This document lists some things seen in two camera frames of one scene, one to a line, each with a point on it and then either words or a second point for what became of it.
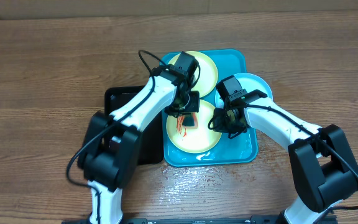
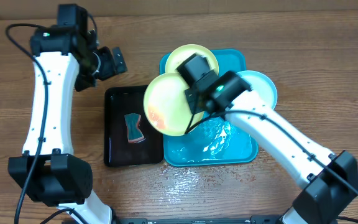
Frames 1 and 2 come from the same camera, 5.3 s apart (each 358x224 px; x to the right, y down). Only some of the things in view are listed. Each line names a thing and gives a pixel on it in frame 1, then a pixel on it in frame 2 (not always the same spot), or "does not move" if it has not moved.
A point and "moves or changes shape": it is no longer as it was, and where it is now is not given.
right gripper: x=221 y=127 → x=199 y=105
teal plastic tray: x=241 y=149 does not move
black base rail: x=276 y=219 does not move
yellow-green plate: x=191 y=139 moves or changes shape
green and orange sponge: x=190 y=121 moves or changes shape
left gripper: x=194 y=104 → x=107 y=56
